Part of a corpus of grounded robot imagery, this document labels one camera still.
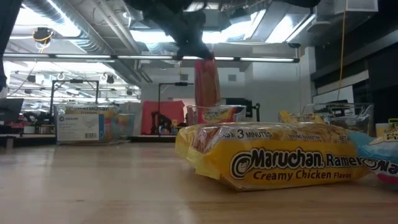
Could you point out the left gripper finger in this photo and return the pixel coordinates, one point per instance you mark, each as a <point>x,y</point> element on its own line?
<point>200,52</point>

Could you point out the clear plastic bin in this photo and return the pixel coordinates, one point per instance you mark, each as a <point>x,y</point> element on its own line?
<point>357,118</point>
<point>192,115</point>

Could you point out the yellow creamy chicken ramen pack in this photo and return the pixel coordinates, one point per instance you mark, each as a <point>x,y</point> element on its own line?
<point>298,118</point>
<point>280,168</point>

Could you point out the blue ramen pack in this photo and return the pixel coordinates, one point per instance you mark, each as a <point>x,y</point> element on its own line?
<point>379,152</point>

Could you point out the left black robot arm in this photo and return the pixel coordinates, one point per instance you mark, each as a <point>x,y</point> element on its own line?
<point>155,7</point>

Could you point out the LED light bar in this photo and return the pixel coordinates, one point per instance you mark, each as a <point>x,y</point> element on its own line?
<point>143,57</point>

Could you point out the red cover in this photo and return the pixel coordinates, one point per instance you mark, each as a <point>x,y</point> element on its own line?
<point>168,107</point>

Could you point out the black device on stand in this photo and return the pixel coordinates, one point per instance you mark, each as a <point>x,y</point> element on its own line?
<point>248,107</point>

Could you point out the clear bin with white label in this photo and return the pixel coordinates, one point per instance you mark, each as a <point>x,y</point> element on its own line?
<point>77,127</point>

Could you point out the black monitor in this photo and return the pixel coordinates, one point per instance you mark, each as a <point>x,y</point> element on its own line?
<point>11,109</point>

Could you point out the yellow container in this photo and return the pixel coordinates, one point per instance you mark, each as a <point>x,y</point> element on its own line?
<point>382,128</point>

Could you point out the black stand frame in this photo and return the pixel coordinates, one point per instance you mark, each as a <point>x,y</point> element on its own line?
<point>74,81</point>
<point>181,83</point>

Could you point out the silver ventilation duct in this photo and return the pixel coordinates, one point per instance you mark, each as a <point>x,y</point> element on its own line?
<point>93,43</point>

